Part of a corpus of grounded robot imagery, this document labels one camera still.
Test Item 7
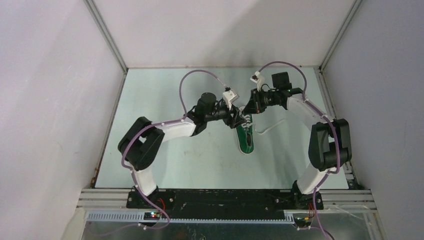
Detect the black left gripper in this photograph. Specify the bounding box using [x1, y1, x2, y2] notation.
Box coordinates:
[205, 100, 247, 129]

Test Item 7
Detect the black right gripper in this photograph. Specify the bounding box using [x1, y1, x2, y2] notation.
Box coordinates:
[242, 87, 280, 115]

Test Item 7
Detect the white shoelace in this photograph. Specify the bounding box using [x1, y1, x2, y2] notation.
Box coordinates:
[235, 105, 287, 135]

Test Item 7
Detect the green canvas sneaker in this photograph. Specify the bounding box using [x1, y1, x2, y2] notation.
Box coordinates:
[235, 114, 254, 155]

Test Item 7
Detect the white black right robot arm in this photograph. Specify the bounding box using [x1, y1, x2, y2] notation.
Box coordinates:
[242, 71, 352, 209]

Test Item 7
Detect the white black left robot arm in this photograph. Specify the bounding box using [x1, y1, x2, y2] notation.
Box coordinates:
[117, 89, 245, 208]

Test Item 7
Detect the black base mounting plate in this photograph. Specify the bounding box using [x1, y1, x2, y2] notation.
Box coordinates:
[126, 188, 324, 221]

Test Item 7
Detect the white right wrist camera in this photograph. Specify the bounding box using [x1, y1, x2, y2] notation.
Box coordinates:
[250, 71, 265, 91]

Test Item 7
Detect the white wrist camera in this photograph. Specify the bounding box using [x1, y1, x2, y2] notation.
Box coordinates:
[222, 87, 240, 110]
[250, 71, 265, 91]

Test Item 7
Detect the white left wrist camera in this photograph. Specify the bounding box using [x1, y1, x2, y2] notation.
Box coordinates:
[222, 87, 240, 110]

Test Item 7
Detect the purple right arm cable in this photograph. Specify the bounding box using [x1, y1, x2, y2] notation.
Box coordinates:
[255, 60, 342, 240]

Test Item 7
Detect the aluminium frame rail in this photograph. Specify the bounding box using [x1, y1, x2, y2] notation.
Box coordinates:
[77, 188, 377, 212]

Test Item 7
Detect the grey slotted cable duct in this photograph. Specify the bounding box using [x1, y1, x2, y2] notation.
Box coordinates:
[85, 211, 296, 224]

